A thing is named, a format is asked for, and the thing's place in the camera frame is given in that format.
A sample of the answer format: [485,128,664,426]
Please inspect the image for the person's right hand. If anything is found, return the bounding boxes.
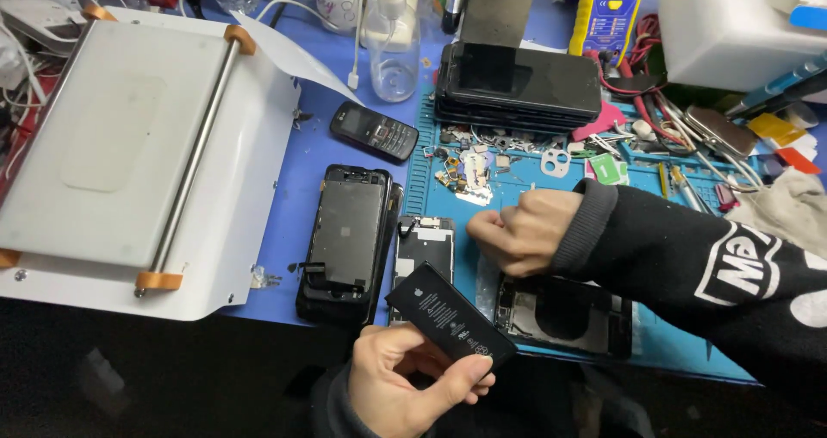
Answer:
[466,189,585,279]

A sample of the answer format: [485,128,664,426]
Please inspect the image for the person's left hand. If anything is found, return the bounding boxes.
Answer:
[348,323,497,438]

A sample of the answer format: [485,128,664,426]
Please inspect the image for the black phone battery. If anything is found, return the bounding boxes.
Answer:
[386,261,518,372]

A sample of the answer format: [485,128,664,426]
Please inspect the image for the blue repair mat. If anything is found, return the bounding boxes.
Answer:
[404,83,758,385]

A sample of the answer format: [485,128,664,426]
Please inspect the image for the pile of small phone parts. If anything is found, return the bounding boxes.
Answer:
[423,124,564,208]

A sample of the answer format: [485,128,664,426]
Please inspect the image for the opened silver phone chassis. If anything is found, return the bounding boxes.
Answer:
[389,215,456,326]

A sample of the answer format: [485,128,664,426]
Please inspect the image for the black smartphone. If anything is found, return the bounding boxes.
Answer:
[442,42,603,119]
[436,70,599,127]
[434,92,577,134]

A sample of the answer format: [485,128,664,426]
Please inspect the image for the opened black phone housing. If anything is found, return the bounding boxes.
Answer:
[494,273,634,360]

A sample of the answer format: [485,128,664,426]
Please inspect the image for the green sticker tab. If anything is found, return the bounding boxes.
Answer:
[587,153,630,186]

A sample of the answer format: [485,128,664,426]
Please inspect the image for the black phone screen assembly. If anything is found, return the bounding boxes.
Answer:
[304,164,393,297]

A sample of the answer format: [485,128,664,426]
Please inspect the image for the pink pry pick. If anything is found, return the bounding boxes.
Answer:
[571,100,627,143]

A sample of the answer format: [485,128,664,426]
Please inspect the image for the black keypad phone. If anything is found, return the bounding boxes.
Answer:
[330,100,420,163]

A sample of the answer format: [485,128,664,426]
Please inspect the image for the red test leads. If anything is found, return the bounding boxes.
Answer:
[583,14,693,149]

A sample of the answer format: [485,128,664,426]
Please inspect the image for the small precision screwdriver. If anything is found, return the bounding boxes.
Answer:
[669,165,706,214]

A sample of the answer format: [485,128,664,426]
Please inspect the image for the clear spray bottle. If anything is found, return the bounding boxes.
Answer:
[364,0,421,103]

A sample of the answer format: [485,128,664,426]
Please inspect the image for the grey rectangular plate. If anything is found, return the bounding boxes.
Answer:
[459,0,541,49]

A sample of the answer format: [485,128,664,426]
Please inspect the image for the black small bottle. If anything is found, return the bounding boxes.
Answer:
[441,0,470,36]

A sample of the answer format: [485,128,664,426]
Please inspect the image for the small pink tool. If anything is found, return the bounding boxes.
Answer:
[713,182,741,213]

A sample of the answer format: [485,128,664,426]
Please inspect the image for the yellow multimeter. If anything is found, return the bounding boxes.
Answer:
[568,0,654,65]

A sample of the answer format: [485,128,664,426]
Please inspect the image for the silver metal case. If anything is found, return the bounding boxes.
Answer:
[684,105,759,158]

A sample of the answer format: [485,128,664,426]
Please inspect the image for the white paper sheet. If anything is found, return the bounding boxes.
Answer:
[229,10,364,107]

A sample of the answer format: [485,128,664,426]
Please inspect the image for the white plastic bottle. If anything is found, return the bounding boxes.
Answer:
[306,0,360,36]

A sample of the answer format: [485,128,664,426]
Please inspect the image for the beige cloth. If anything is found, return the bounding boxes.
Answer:
[725,168,827,262]

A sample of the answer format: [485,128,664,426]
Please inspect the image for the yellow tape piece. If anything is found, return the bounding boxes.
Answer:
[747,112,808,147]

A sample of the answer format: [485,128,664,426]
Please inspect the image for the white box appliance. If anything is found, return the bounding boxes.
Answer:
[658,0,827,94]

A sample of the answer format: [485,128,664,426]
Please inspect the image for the steel roller bar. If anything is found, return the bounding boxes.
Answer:
[134,36,242,298]

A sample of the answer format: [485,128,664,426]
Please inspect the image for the orange card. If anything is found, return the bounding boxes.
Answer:
[774,146,822,176]

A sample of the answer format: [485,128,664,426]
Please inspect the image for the blue pen tool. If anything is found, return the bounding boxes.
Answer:
[724,50,827,120]

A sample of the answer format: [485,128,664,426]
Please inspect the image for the white screen separator machine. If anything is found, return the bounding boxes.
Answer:
[0,5,302,323]

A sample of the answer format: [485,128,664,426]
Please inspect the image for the white flat device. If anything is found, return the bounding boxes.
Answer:
[0,0,86,56]

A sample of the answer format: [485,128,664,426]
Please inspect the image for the white camera lens bezel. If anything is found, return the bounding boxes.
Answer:
[541,148,571,179]

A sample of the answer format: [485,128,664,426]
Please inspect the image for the black phone frame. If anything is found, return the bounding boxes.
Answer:
[296,165,405,326]

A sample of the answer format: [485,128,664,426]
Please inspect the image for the white charging cable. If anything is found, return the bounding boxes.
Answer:
[346,0,367,92]

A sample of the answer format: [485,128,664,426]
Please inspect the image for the bundle of white cables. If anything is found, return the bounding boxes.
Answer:
[0,0,88,112]

